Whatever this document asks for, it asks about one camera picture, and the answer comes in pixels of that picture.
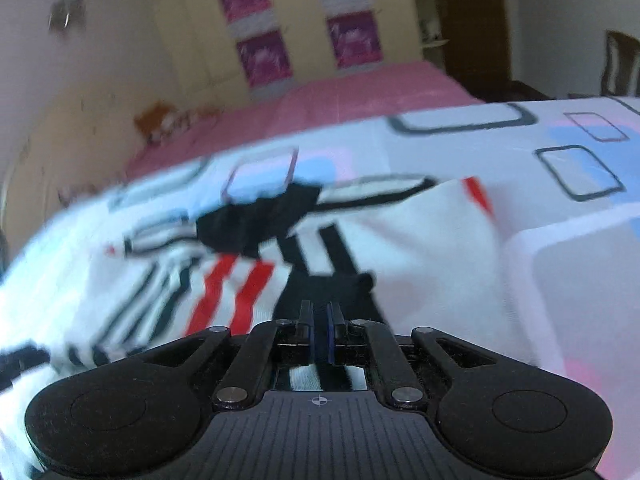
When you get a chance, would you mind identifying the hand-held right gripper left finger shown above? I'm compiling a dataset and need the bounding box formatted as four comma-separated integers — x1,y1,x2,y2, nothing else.
135,300,316,409

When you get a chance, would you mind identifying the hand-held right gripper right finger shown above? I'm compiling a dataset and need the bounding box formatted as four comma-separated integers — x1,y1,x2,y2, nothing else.
326,302,501,407

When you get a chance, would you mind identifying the black red white striped sweater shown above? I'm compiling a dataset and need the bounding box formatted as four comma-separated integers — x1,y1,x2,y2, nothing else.
0,176,543,480

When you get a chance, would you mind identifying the pink bed sheet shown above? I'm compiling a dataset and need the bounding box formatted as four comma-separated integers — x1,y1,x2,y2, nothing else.
122,60,487,187

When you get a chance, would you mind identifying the printed blanket with rounded squares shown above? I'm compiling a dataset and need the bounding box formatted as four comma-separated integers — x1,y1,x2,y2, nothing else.
0,95,640,480

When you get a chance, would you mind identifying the brown patterned pillow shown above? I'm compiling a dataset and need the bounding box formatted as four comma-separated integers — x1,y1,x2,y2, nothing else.
133,101,222,147

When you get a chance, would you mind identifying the cream bed headboard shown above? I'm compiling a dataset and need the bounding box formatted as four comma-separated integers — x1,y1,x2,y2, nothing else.
0,82,153,258

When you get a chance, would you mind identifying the cream wardrobe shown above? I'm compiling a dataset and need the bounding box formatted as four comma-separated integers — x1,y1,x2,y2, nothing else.
139,0,427,107

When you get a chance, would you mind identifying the cream corner shelf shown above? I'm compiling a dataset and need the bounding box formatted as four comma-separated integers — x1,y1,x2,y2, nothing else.
406,0,447,72

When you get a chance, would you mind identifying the dark wooden door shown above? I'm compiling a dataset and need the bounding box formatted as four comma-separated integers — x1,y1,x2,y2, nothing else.
429,0,523,101

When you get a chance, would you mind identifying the dark wooden chair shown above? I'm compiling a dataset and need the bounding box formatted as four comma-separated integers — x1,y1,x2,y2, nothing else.
599,30,640,99

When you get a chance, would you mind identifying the grey wall fixture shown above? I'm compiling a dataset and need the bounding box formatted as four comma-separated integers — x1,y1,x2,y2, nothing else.
46,0,87,37

